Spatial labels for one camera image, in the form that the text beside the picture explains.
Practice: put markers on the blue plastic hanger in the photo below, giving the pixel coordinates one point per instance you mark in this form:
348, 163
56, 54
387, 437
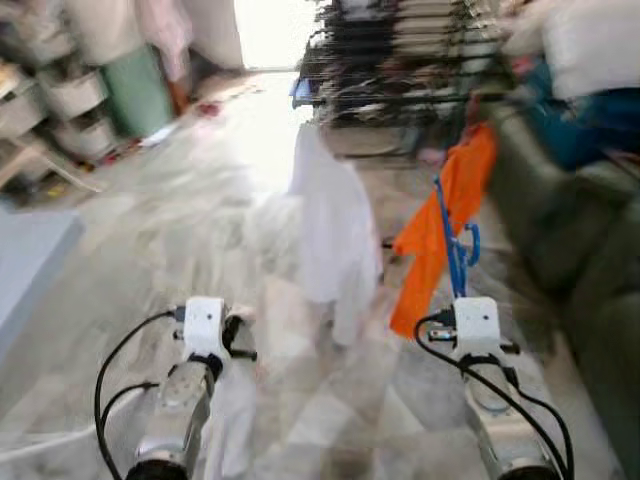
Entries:
455, 260

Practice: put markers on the cream knit garment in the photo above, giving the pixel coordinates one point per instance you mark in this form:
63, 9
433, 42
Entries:
230, 430

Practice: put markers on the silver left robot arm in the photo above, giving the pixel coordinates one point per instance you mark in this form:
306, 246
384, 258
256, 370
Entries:
180, 410

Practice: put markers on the orange t-shirt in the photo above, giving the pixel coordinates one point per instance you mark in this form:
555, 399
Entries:
415, 270

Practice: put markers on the white shirt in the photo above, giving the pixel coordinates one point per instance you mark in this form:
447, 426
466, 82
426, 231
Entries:
335, 230

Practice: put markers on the dark green leather sofa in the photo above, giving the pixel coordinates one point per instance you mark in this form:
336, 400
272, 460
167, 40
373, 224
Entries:
580, 250

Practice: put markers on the blue storage box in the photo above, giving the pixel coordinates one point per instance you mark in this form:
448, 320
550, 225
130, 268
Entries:
590, 125

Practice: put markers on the black metal drying rack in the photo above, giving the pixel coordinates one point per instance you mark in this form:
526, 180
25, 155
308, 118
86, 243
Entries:
400, 60

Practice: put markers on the grey storage trolley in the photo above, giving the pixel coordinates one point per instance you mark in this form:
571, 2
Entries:
75, 95

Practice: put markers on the pale pink hanging cloth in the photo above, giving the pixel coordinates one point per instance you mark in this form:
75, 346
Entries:
165, 30

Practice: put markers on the white pillow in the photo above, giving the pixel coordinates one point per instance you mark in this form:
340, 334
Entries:
595, 45

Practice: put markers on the white sack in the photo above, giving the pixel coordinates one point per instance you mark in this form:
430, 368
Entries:
105, 30

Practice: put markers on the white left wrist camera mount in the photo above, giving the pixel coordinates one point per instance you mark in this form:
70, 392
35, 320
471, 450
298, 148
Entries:
205, 322

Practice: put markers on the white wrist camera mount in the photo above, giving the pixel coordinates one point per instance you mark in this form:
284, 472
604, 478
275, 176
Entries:
477, 322
205, 322

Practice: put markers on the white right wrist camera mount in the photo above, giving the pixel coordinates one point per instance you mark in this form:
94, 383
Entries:
477, 322

